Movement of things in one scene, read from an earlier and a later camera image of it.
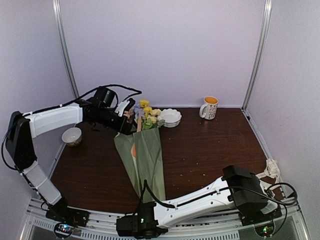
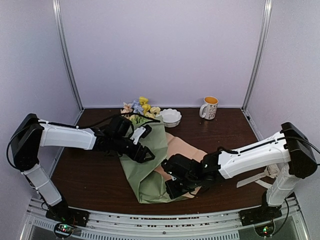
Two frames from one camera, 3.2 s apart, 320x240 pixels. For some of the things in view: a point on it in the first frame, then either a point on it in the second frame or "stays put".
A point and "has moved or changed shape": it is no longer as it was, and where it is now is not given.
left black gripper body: [104, 119] to [118, 146]
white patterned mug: [208, 110] stays put
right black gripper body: [158, 234] to [189, 184]
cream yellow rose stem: [153, 117] has moved or changed shape
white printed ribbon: [272, 170] stays put
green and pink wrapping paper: [141, 151] has moved or changed shape
